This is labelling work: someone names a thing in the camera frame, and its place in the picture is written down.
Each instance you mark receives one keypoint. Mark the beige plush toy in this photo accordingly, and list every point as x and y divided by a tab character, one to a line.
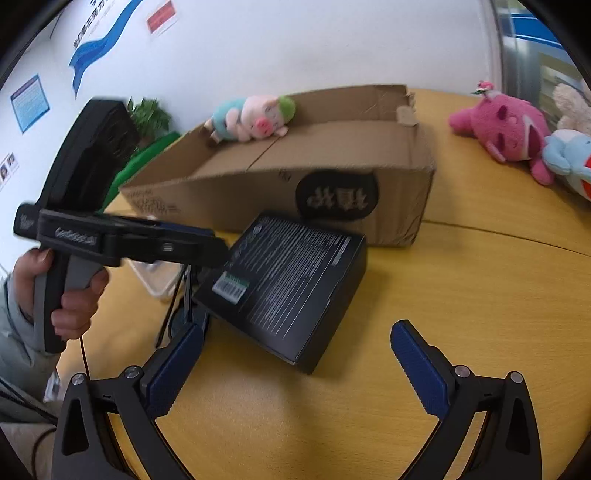
572	106

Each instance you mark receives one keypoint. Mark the green potted plant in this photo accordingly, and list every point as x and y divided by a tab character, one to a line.
150	115

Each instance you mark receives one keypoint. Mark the blue door banner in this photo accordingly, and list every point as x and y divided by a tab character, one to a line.
535	25

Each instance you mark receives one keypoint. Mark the pink pig plush toy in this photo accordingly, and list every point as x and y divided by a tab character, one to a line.
258	115

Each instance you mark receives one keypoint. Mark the pink bear plush toy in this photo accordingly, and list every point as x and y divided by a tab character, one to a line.
503	124

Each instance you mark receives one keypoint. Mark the blue wall poster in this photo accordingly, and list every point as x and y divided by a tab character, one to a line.
30	104

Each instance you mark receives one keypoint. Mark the blue plush toy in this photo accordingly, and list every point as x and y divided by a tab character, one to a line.
570	157

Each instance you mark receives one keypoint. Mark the red wall sign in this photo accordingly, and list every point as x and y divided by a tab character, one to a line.
162	17

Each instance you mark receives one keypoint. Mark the brown cardboard box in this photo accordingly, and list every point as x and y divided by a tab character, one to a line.
351	147

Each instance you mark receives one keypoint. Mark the person's left forearm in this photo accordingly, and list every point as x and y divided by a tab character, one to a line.
18	350

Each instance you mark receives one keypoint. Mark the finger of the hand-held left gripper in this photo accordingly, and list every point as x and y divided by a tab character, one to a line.
175	247

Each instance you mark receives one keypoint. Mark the black product box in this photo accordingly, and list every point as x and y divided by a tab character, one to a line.
295	281

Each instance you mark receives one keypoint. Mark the cream phone case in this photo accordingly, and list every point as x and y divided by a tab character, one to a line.
154	284

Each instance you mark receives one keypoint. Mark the green table cloth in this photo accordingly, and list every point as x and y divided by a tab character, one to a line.
143	161

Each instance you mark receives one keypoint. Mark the person's left hand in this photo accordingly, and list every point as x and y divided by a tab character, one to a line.
76	314

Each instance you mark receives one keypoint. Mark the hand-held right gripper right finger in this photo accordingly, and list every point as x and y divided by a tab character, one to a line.
422	369

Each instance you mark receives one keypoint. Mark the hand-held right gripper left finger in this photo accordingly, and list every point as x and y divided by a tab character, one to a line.
173	369

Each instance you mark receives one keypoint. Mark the blue wave wall decal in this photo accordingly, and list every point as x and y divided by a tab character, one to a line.
99	50

